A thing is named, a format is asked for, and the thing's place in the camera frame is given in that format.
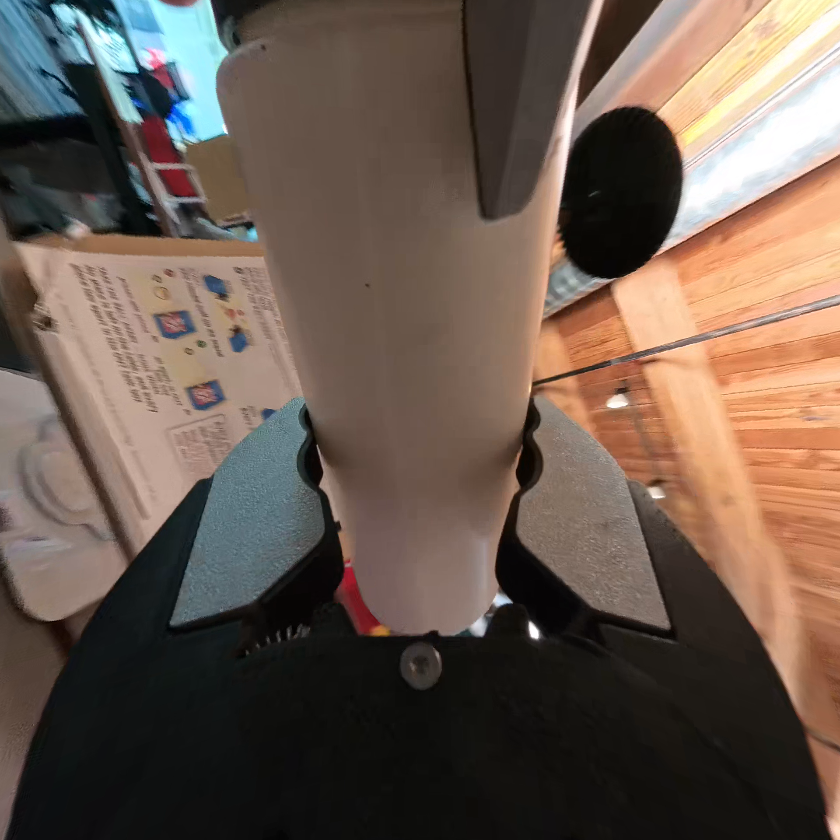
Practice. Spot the cardboard box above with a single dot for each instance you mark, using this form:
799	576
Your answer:
216	184

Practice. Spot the white bottle with black cap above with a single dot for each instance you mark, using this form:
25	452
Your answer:
394	328

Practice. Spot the printed instruction sheet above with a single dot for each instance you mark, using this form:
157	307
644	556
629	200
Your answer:
131	328
59	558

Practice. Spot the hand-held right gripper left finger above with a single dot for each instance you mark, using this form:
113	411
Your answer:
253	525

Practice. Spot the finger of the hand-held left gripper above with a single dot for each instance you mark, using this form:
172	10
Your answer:
518	98

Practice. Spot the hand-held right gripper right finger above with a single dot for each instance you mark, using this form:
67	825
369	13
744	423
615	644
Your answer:
584	525

